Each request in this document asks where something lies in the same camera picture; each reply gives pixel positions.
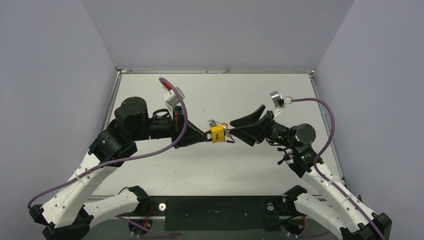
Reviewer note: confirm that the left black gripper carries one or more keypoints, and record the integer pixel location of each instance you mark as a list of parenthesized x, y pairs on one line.
[(192, 135)]

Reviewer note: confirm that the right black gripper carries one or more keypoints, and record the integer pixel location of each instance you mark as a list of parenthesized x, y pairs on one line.
[(267, 125)]

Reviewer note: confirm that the yellow padlock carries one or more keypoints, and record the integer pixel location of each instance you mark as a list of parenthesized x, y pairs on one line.
[(217, 134)]

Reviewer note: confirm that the brass padlock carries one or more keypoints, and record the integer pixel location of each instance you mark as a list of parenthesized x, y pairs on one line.
[(214, 123)]

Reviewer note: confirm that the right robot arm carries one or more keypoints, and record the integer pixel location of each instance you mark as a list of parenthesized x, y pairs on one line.
[(341, 213)]

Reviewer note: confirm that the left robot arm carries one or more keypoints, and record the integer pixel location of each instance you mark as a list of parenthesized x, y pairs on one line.
[(68, 215)]

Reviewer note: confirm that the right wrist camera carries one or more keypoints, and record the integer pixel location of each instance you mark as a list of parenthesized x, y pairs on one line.
[(279, 102)]

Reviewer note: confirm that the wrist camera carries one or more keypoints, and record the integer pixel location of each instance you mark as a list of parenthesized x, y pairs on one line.
[(170, 99), (279, 102)]

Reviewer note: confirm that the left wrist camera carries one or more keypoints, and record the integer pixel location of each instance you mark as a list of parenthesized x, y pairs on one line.
[(170, 99)]

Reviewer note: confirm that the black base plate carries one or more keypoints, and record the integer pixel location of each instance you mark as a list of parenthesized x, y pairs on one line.
[(217, 213)]

